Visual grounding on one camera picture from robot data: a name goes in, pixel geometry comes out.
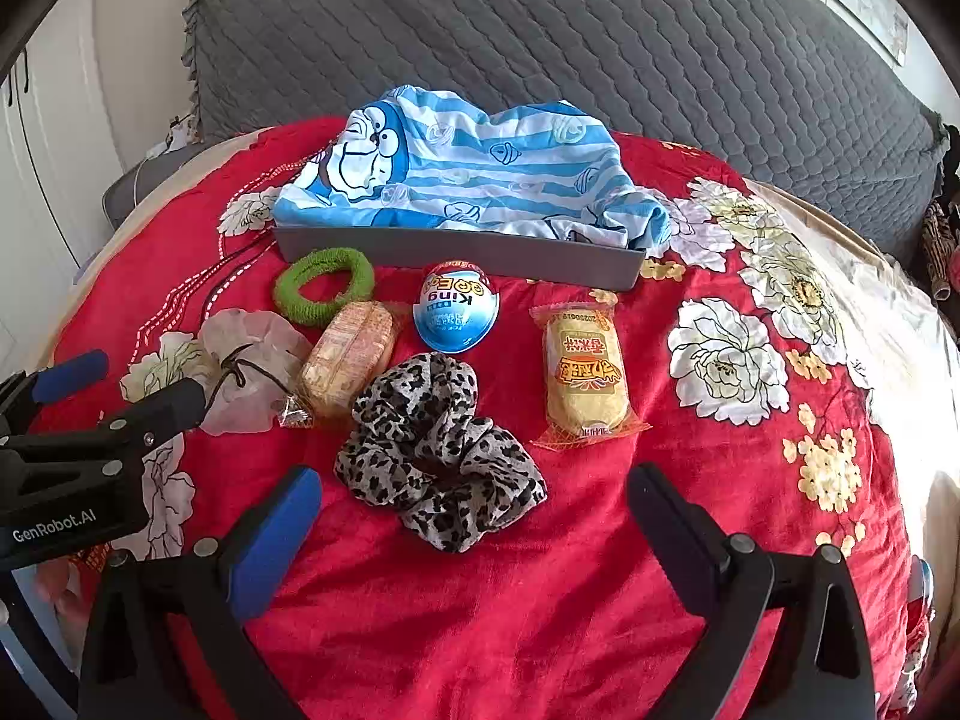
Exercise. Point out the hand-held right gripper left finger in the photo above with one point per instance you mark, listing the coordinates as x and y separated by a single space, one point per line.
276 536

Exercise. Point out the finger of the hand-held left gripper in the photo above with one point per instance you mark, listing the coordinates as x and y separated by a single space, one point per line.
165 401
71 375

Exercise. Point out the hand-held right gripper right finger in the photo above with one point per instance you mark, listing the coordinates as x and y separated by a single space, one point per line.
675 525

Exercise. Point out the leopard print scrunchie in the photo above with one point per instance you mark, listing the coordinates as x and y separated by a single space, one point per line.
390 480

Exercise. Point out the green hair scrunchie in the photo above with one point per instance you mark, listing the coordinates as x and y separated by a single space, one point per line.
289 292

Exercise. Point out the yellow rice cake packet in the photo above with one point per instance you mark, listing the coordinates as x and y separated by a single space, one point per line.
585 375

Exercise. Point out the orange snack packet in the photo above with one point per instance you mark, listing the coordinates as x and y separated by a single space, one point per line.
349 360

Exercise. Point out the blue red toy egg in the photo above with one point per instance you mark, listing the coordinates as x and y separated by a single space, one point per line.
457 315

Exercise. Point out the grey storage box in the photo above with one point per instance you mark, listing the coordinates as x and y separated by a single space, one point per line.
487 259

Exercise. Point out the red floral blanket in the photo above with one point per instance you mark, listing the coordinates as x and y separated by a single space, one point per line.
525 615

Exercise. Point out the grey bedside stool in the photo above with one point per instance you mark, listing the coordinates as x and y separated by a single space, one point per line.
142 187

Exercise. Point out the white wardrobe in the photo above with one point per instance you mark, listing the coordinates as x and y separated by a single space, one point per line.
45 165

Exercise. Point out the dark patterned cloth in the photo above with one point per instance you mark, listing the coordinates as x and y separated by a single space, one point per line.
941 240

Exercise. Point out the blue striped cartoon cloth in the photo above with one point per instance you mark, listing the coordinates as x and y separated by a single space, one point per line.
487 165

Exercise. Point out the grey quilted cover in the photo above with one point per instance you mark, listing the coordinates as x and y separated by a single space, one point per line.
525 30

